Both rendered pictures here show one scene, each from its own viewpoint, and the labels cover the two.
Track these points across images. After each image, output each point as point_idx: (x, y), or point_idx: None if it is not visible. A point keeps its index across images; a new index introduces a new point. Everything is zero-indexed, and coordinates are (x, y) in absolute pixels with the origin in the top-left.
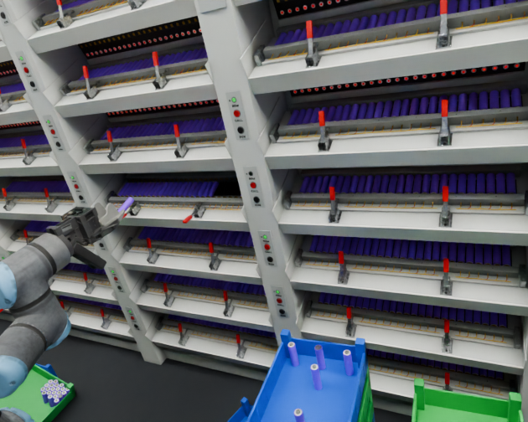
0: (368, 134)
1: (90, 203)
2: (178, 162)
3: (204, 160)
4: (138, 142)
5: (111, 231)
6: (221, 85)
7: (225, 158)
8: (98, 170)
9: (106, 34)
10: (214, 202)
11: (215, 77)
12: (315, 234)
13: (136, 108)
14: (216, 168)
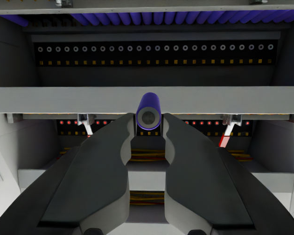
0: None
1: None
2: (84, 107)
3: (30, 111)
4: (185, 114)
5: None
6: (9, 185)
7: None
8: (293, 96)
9: (153, 225)
10: (36, 8)
11: (17, 192)
12: None
13: (145, 172)
14: (14, 92)
